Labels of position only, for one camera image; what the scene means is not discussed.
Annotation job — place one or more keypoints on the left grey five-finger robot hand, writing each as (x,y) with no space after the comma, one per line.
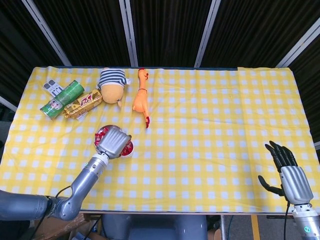
(113,143)

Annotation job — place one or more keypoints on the right grey five-finger robot hand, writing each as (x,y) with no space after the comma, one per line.
(295,182)

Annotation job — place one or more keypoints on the red candy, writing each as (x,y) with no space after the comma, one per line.
(100,132)
(97,142)
(128,148)

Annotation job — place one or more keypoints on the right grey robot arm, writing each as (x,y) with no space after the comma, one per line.
(307,225)

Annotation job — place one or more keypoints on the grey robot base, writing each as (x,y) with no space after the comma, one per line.
(155,227)

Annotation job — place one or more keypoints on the white paper cup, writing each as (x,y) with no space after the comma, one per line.
(128,156)

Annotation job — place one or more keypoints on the gold biscuit pack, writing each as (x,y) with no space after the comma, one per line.
(83,102)

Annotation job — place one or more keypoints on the yellow plush toy striped shirt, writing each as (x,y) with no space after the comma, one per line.
(112,92)

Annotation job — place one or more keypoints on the orange rubber chicken toy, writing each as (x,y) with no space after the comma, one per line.
(140,100)

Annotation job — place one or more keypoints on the green chip can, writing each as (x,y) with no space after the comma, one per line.
(62,98)

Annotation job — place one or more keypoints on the metal table leg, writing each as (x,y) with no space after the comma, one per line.
(223,225)

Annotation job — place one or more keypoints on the white card with grey pads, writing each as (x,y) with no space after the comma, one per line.
(51,85)

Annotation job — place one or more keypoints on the yellow white checkered tablecloth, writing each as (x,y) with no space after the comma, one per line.
(200,150)

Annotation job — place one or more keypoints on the brown cardboard box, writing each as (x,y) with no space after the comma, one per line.
(65,228)

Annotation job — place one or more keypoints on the black pleated curtain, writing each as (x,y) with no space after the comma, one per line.
(170,30)

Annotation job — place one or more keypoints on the silver aluminium frame post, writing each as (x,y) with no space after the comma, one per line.
(128,32)
(207,32)
(46,32)
(317,145)
(7,103)
(300,46)

